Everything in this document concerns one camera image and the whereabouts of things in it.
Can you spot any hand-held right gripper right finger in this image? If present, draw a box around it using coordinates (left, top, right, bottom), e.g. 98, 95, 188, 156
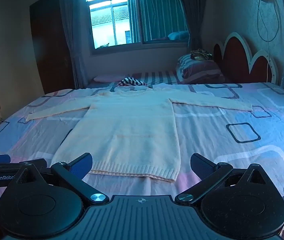
175, 153, 272, 205

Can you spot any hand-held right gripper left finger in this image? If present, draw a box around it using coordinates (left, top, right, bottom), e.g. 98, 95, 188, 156
15, 152, 109, 205

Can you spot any white knit sweater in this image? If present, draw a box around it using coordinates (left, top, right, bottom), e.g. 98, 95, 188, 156
25, 88, 253, 182

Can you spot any patterned pink white blanket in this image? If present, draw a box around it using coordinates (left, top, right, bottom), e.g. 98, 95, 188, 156
0, 81, 284, 240

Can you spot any striped pillow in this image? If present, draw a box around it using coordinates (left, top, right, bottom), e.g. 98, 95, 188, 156
176, 54, 226, 84

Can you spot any striped folded garment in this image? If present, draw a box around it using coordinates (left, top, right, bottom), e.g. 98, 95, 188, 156
116, 77, 149, 87

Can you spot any striped bed sheet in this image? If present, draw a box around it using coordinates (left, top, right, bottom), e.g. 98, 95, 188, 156
87, 69, 232, 88

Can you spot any gold patterned cloth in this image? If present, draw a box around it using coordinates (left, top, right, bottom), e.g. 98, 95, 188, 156
191, 49, 213, 61

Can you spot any red white scalloped headboard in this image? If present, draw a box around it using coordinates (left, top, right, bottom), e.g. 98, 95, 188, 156
213, 32, 280, 85

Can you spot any dark brown wooden door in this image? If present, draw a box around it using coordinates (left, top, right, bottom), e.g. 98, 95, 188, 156
30, 0, 75, 95

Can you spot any sheer grey curtain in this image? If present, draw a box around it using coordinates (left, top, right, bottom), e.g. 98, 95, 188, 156
61, 0, 92, 90

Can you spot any blue cloth on windowsill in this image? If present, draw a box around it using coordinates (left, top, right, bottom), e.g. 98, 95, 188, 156
168, 31, 190, 40

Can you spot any dark grey curtain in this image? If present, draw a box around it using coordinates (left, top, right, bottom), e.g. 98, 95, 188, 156
173, 0, 205, 53

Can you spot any sliding glass window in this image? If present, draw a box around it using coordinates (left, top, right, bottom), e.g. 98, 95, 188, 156
84, 0, 190, 53

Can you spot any teal striped curtain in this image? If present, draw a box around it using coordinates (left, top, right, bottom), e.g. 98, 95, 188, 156
127, 0, 189, 43

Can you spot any white charging cable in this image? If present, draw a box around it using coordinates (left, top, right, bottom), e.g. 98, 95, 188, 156
256, 0, 281, 83

